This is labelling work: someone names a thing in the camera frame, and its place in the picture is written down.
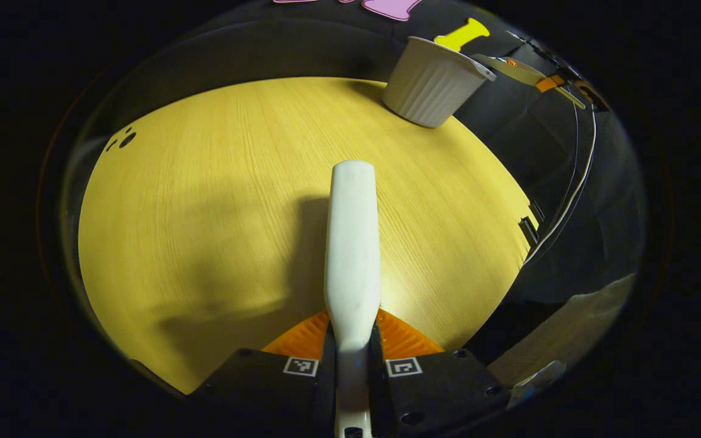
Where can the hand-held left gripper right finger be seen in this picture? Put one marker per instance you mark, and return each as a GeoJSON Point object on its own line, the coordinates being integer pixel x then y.
{"type": "Point", "coordinates": [376, 377]}

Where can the wooden desktop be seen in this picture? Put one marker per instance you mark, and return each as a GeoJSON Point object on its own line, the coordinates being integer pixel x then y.
{"type": "Point", "coordinates": [204, 213]}

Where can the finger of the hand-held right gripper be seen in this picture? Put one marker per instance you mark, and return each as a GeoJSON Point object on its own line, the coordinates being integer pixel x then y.
{"type": "Point", "coordinates": [549, 83]}

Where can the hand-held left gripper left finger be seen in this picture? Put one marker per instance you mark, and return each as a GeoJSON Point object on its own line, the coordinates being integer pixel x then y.
{"type": "Point", "coordinates": [328, 365]}

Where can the small white broom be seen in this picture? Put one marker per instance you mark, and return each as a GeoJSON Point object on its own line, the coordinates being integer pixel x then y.
{"type": "Point", "coordinates": [352, 243]}

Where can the white ribbed garbage bin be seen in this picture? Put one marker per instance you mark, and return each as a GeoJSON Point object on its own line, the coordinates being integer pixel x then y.
{"type": "Point", "coordinates": [429, 85]}

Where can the white dustpan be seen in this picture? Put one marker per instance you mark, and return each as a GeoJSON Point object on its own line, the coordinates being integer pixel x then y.
{"type": "Point", "coordinates": [512, 68]}

